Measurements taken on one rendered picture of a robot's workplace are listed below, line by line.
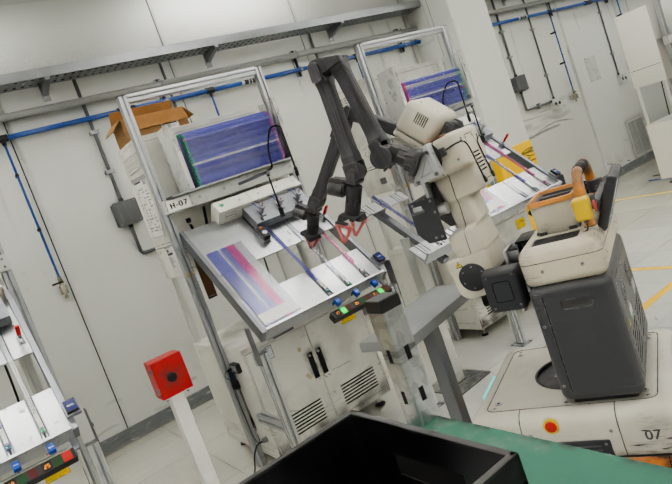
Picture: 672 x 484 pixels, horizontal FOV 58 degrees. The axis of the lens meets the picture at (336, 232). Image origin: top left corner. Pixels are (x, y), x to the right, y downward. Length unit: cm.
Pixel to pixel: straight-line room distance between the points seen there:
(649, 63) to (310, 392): 485
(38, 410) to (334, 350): 138
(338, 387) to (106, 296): 189
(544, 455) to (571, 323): 144
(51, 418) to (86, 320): 197
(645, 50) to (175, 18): 434
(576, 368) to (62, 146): 345
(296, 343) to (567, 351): 137
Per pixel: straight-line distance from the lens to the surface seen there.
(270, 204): 302
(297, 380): 297
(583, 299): 199
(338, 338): 307
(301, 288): 271
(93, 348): 432
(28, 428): 238
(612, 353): 204
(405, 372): 68
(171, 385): 253
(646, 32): 666
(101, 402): 436
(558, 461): 58
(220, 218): 296
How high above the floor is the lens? 125
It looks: 6 degrees down
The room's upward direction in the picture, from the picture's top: 20 degrees counter-clockwise
